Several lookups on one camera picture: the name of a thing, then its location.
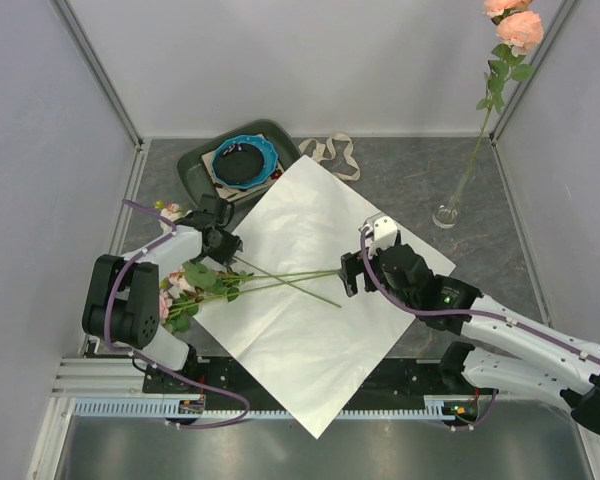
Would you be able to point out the grey green plastic tray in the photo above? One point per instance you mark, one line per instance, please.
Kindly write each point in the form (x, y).
(197, 180)

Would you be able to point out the light pink rose stem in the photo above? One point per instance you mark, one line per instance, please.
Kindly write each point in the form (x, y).
(260, 275)

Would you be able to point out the aluminium frame rail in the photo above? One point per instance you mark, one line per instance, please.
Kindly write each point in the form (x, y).
(79, 36)

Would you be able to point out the clear glass vase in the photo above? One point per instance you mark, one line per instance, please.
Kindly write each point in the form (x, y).
(446, 215)

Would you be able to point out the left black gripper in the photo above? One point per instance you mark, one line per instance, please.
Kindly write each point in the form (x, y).
(233, 243)

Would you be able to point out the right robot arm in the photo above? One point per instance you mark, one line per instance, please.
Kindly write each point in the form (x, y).
(499, 349)

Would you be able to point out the peach double rose stem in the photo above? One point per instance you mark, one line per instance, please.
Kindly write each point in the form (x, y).
(519, 31)

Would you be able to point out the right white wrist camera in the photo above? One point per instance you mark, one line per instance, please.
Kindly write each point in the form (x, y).
(379, 232)

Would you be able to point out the cream printed ribbon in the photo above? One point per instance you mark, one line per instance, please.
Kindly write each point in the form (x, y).
(337, 144)

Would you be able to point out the blue scalloped bowl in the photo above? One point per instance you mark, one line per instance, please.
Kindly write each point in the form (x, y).
(244, 162)

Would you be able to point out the wooden puzzle board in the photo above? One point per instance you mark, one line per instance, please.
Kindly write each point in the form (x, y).
(234, 195)

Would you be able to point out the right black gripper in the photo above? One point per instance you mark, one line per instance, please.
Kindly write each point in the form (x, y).
(352, 265)

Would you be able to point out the slotted cable duct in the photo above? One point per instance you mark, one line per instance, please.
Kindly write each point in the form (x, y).
(217, 408)

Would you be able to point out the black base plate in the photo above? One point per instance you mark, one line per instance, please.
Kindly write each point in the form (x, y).
(396, 383)

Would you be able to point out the white wrapping paper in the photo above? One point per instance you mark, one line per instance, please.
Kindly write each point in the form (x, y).
(312, 346)

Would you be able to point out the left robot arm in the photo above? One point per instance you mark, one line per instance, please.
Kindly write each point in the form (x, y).
(122, 305)

